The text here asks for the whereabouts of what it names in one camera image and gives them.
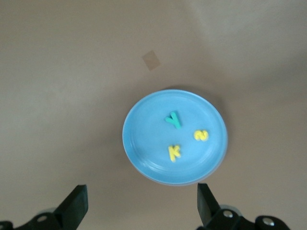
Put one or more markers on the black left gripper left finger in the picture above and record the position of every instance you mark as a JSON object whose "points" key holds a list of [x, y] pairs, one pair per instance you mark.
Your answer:
{"points": [[72, 210]]}

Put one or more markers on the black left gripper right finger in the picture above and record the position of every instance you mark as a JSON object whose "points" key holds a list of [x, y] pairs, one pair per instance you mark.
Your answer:
{"points": [[208, 210]]}

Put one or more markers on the yellow foam letter k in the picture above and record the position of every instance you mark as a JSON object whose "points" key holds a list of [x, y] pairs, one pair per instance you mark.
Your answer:
{"points": [[171, 153]]}

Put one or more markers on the yellow foam letter s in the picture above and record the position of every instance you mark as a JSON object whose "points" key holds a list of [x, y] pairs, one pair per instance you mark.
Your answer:
{"points": [[199, 136]]}

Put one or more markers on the teal foam letter y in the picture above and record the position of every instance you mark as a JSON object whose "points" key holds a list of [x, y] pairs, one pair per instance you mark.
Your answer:
{"points": [[173, 119]]}

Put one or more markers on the blue plate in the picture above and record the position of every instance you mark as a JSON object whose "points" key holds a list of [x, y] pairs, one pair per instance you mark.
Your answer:
{"points": [[148, 134]]}

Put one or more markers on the brown tape square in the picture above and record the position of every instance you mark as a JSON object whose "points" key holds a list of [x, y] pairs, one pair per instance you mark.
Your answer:
{"points": [[151, 60]]}

